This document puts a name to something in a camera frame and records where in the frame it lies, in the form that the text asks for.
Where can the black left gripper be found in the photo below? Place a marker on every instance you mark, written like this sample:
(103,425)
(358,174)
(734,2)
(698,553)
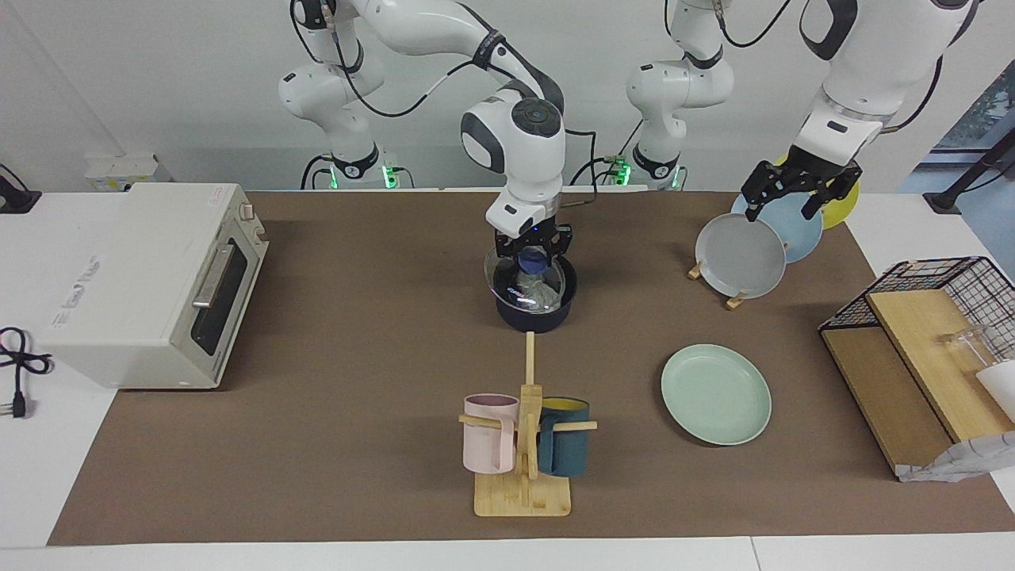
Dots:
(817,168)

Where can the black stand leg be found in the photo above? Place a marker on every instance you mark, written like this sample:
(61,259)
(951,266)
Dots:
(947,198)

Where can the dark blue saucepan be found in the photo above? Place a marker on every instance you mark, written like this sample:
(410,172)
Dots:
(535,321)

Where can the dark teal mug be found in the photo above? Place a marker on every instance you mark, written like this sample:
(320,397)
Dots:
(564,452)

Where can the glass lid blue knob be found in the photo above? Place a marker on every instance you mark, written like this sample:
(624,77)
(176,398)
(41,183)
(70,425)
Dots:
(533,262)

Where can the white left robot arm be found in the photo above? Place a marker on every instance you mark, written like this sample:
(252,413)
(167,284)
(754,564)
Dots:
(864,71)

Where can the beige toaster oven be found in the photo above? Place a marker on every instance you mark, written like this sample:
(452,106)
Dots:
(127,285)

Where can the light blue plate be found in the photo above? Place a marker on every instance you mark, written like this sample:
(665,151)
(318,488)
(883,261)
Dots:
(801,230)

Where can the clear glass cup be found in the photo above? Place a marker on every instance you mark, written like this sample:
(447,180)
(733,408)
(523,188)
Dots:
(967,345)

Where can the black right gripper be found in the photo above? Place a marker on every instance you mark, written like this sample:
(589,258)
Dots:
(535,238)

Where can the black table clamp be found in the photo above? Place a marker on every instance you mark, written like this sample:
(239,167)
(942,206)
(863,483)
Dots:
(17,200)

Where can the yellow plate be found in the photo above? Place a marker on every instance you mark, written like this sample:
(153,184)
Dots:
(840,210)

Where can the wooden plate rack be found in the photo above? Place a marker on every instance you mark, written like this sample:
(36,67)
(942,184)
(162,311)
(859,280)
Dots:
(736,301)

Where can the pink mug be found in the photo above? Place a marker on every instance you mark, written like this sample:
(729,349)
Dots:
(490,444)

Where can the grey plate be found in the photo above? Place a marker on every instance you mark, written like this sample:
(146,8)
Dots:
(739,258)

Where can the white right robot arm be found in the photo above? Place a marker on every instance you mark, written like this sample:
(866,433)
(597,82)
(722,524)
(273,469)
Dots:
(523,143)

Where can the light green plate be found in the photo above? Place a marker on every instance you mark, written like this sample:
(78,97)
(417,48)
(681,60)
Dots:
(716,394)

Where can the window pane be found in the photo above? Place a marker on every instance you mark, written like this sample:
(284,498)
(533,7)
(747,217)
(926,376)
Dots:
(987,111)

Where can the wooden mug tree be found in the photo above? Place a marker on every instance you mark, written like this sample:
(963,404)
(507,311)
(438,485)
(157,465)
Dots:
(523,496)

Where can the wooden two-tier shelf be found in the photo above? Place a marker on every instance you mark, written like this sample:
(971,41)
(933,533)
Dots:
(920,349)

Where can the white cup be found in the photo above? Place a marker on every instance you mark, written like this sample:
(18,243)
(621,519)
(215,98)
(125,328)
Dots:
(1001,388)

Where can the brown table mat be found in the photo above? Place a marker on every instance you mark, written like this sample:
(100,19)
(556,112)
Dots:
(357,444)

